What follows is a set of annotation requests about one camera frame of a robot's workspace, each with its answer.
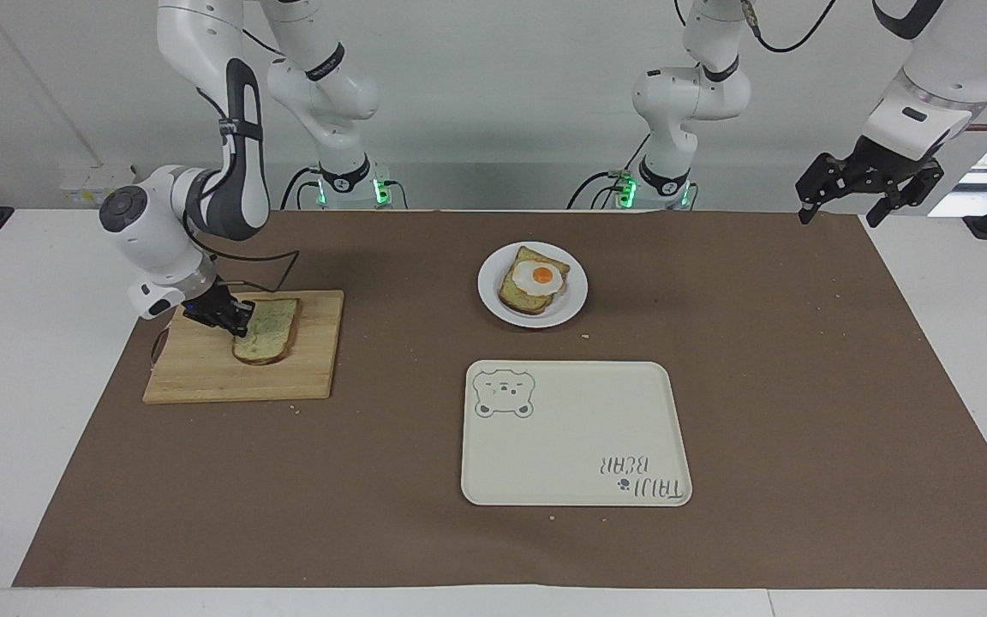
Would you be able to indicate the wooden cutting board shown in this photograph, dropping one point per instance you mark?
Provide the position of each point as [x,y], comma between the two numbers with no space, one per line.
[305,368]

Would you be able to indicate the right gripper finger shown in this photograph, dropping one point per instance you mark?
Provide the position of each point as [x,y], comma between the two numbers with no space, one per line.
[238,326]
[243,307]

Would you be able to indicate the fried egg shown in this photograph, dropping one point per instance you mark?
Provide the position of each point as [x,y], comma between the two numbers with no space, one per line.
[541,277]

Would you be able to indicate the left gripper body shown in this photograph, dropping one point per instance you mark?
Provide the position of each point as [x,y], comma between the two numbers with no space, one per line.
[886,169]

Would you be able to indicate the cream tray with bear print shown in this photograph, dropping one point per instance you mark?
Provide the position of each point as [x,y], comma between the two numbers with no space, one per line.
[562,446]

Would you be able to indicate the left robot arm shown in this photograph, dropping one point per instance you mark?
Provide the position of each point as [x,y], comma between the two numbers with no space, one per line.
[690,94]

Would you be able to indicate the white round plate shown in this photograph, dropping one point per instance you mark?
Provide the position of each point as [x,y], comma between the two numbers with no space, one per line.
[493,296]

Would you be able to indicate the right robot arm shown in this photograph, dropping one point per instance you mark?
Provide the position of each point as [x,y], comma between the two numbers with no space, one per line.
[235,128]

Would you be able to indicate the white wall socket box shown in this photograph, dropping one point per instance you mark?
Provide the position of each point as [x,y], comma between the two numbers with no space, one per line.
[86,184]

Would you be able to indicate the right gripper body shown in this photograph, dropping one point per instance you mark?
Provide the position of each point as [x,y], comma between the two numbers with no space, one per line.
[209,304]

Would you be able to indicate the toasted bread slice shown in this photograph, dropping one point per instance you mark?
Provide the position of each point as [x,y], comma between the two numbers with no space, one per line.
[519,300]

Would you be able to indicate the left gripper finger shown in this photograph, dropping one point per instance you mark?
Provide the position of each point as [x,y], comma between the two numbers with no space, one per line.
[821,188]
[903,195]

